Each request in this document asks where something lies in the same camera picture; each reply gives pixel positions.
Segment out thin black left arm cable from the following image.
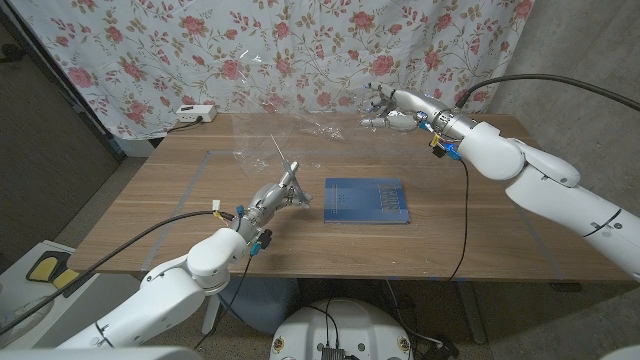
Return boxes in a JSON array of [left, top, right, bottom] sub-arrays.
[[193, 254, 254, 351]]

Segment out yellow black foot pedal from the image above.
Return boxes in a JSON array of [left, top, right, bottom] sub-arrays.
[[25, 250, 84, 297]]

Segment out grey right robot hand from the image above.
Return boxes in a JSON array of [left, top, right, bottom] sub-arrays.
[[360, 81, 477, 142]]

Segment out black cable on robot base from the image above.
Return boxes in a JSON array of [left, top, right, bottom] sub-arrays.
[[305, 298, 342, 349]]

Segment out floral rose curtain backdrop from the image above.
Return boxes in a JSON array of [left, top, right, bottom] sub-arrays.
[[9, 0, 536, 141]]

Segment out grey orange handled scissors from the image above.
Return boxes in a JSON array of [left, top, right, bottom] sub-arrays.
[[269, 133, 313, 209]]

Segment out white power strip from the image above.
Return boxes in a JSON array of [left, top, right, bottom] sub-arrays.
[[175, 104, 218, 124]]

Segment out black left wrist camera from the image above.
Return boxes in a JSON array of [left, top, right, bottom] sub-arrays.
[[248, 228, 274, 258]]

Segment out white pedal board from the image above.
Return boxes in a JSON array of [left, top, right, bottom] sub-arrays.
[[0, 239, 144, 349]]

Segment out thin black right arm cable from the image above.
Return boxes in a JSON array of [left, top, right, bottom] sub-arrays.
[[446, 158, 470, 283]]

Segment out clear cling film sheet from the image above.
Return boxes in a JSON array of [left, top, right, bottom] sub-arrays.
[[219, 44, 426, 176]]

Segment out black power strip cable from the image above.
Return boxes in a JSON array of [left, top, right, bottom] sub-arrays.
[[167, 117, 204, 134]]

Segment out blue notebook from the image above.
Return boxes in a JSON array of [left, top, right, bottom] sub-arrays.
[[323, 177, 411, 225]]

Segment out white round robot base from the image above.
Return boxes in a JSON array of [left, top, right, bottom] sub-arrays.
[[269, 298, 415, 360]]

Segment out dark perforated partition panel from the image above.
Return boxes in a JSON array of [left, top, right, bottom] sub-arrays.
[[0, 9, 126, 271]]

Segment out white robot torso edge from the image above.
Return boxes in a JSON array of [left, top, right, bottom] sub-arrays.
[[0, 344, 640, 360]]

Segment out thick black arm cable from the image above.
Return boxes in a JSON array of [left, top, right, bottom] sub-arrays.
[[454, 73, 640, 113], [0, 209, 236, 337]]

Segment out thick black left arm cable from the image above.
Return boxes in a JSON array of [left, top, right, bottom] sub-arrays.
[[0, 209, 236, 337]]

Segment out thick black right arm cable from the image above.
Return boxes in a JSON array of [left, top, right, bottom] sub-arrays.
[[454, 73, 640, 113]]

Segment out grey table leg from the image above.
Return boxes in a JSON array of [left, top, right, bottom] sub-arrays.
[[454, 280, 489, 345]]

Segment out black floor plug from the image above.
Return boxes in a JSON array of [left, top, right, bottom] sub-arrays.
[[424, 339, 460, 360]]

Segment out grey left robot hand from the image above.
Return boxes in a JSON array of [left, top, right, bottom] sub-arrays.
[[232, 162, 314, 242]]

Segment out blue grey stool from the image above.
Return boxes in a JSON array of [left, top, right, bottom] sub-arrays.
[[217, 277, 301, 335]]

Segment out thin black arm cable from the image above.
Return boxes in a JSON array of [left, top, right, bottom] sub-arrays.
[[446, 158, 470, 283], [193, 254, 254, 351]]

